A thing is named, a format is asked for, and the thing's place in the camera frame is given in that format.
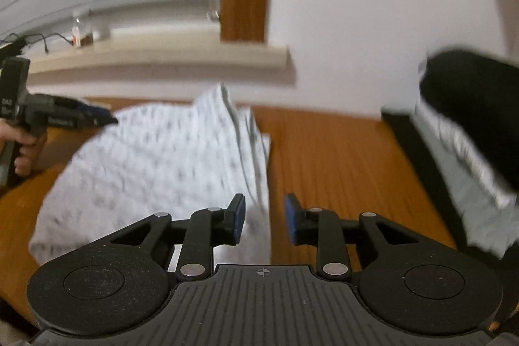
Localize white patterned pajama pants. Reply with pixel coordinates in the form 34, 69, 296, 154
28, 82, 273, 270

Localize person's left hand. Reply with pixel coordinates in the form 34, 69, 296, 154
0, 118, 48, 177

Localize grey folded garment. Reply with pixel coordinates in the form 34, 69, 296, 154
437, 167, 519, 259

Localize small clear bottle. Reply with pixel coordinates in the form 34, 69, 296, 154
71, 9, 95, 47

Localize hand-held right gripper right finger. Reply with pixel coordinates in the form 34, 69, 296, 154
283, 193, 411, 282

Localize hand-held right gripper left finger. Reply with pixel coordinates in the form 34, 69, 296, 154
109, 193, 247, 282

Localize cream window sill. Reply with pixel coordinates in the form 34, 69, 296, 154
23, 37, 291, 88

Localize thin black cable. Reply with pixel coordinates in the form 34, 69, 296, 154
0, 31, 78, 55

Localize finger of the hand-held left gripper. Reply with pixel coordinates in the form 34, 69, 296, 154
60, 97, 119, 127

